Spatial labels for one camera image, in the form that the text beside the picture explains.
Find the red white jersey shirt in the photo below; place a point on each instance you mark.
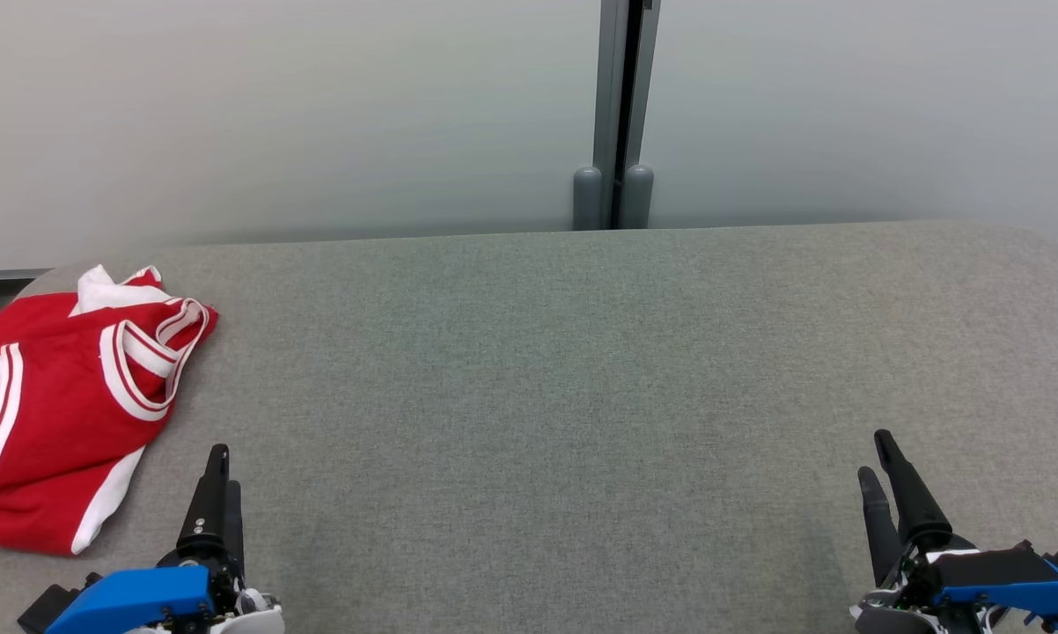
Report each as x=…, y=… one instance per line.
x=133, y=374

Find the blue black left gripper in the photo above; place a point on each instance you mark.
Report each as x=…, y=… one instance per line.
x=133, y=599

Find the grey metal door frame post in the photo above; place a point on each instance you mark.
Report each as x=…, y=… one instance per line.
x=608, y=88

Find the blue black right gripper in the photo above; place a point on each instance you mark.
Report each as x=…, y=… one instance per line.
x=995, y=577

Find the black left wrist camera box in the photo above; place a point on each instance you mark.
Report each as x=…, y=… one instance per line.
x=40, y=612

